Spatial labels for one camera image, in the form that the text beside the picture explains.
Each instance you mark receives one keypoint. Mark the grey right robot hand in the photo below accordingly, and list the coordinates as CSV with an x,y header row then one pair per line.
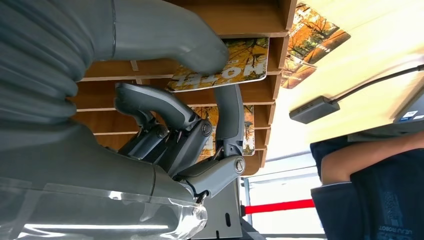
x,y
82,165

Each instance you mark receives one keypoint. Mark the wooden slotted card holder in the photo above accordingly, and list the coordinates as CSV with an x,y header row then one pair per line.
x,y
248,16

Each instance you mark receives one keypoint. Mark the person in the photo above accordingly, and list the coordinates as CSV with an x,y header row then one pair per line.
x,y
381,198

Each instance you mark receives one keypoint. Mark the red barrier belt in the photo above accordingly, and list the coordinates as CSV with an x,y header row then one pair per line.
x,y
281,206

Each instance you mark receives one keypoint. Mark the black usb hub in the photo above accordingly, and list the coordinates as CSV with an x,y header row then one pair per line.
x,y
314,110

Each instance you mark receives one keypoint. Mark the grey open laptop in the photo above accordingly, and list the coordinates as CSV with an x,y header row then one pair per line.
x,y
410,112

